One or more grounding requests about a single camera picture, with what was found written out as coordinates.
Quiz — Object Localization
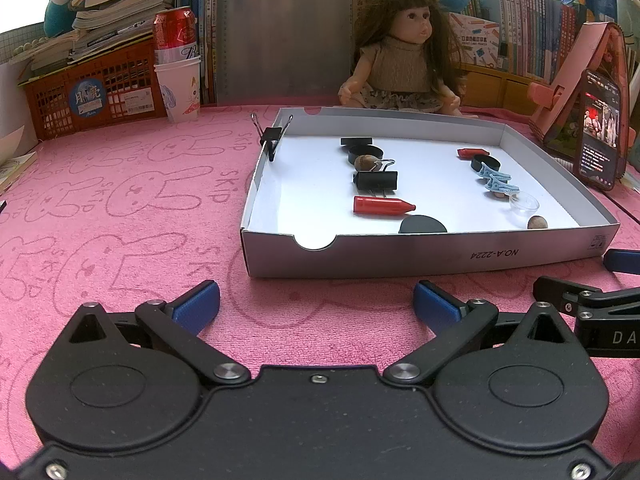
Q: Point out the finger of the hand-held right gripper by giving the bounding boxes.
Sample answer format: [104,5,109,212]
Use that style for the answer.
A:
[532,276,604,318]
[602,249,640,276]

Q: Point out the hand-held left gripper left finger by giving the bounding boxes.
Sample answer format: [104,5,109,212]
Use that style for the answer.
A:
[67,280,252,387]

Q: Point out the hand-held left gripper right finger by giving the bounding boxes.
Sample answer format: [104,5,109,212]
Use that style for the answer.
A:
[384,280,576,387]

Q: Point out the clear plastic cap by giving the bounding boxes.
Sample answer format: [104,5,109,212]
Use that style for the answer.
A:
[509,193,541,218]

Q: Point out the large red crayon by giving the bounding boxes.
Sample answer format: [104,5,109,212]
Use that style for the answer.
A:
[353,196,417,217]

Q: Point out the large black binder clip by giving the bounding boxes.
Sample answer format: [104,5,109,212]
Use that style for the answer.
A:
[352,158,399,196]

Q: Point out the white cardboard box tray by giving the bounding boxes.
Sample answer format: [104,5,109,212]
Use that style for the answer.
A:
[239,106,621,279]

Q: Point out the black round container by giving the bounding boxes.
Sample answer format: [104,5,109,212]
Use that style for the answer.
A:
[346,144,385,166]

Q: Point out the pink rabbit-print cloth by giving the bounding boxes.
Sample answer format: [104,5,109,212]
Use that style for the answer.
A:
[0,102,640,461]

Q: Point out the black smartphone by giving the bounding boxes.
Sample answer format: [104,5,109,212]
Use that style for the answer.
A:
[577,69,623,192]

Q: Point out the small black binder clip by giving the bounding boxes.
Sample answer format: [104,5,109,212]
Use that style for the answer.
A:
[250,112,295,162]

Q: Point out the white paper cup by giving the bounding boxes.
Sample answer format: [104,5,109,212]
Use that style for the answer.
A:
[154,55,202,123]

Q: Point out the pink house-shaped phone stand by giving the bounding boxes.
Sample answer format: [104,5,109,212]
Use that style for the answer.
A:
[527,21,633,181]

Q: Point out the yellow cardboard box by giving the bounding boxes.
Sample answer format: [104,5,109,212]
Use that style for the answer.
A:
[457,62,556,111]

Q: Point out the flat book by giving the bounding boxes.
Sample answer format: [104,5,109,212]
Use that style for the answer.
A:
[0,150,38,193]

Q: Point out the orange plastic crate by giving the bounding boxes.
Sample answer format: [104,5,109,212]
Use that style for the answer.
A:
[20,37,168,142]

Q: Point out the brown-haired doll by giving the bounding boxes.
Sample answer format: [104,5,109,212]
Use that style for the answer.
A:
[337,0,478,120]

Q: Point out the row of shelved books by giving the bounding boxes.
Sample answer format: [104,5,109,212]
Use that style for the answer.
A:
[350,0,616,81]

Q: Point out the white printed box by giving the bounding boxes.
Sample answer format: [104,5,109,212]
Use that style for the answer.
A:
[447,12,501,68]

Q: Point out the red soda can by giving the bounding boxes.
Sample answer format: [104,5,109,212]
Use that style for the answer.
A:
[152,6,201,66]

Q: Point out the grey metal board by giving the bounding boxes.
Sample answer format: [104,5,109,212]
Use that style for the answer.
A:
[216,0,353,107]

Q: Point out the blue plush toy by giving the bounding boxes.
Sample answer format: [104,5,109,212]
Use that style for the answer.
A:
[42,0,78,36]

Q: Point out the white bead string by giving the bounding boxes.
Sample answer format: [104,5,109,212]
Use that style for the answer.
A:
[10,35,51,58]

